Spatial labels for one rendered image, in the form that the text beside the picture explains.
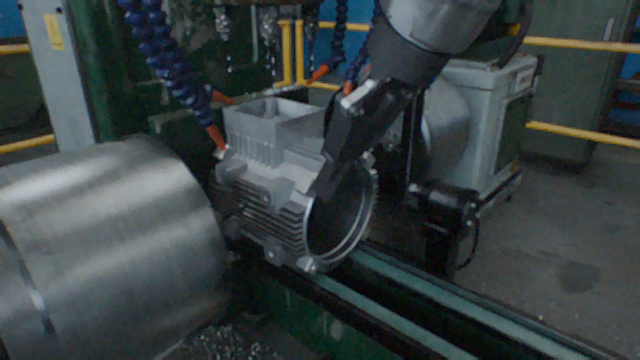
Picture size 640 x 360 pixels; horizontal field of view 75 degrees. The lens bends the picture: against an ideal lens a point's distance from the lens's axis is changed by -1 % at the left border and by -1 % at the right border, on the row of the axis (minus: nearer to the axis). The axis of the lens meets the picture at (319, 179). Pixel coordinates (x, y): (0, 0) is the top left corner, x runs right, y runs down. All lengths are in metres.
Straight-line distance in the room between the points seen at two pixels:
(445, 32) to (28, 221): 0.37
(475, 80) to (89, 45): 0.70
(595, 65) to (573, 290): 2.75
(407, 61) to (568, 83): 3.24
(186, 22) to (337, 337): 0.56
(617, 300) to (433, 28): 0.70
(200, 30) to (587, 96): 3.12
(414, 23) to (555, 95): 3.29
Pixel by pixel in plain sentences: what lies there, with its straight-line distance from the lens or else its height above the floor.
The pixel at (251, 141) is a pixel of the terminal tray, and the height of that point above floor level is 1.11.
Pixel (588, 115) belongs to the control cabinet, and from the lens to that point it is 3.63.
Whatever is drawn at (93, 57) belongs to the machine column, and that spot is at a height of 1.22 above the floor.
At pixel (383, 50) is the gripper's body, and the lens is 0.40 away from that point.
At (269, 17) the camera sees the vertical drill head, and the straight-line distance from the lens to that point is 0.57.
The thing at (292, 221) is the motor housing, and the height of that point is 1.03.
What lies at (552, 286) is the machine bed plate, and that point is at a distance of 0.93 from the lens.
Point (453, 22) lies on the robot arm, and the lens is 0.37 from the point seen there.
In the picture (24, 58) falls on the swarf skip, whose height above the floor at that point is 0.74.
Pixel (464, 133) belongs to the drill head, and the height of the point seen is 1.05.
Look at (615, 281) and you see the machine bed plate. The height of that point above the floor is 0.80.
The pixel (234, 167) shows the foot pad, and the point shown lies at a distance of 0.63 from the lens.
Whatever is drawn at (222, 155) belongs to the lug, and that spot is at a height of 1.08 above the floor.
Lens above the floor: 1.32
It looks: 25 degrees down
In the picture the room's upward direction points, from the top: straight up
